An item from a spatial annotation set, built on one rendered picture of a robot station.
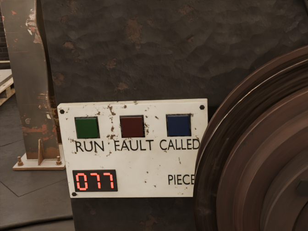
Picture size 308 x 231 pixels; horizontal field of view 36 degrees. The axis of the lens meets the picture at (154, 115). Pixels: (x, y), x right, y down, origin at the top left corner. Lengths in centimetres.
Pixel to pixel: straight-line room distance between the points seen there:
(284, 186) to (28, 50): 297
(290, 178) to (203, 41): 29
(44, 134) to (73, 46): 282
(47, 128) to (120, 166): 276
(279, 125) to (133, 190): 33
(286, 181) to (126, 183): 34
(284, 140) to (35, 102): 302
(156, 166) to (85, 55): 23
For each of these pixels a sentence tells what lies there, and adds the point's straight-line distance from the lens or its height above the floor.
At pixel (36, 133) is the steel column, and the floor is 24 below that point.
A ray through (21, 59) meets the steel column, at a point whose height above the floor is 80.
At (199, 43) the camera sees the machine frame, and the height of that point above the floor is 133.
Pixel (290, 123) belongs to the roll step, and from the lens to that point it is 66.
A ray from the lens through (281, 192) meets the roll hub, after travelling 63.
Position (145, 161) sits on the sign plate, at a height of 113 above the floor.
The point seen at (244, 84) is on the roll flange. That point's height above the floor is 129.
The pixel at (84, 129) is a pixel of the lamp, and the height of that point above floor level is 120.
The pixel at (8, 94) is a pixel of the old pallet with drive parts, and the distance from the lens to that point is 556.
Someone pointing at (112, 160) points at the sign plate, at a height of 114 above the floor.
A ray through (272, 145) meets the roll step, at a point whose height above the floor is 123.
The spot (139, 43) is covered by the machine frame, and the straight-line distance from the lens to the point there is 81.
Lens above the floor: 149
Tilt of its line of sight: 20 degrees down
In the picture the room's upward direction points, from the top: 4 degrees counter-clockwise
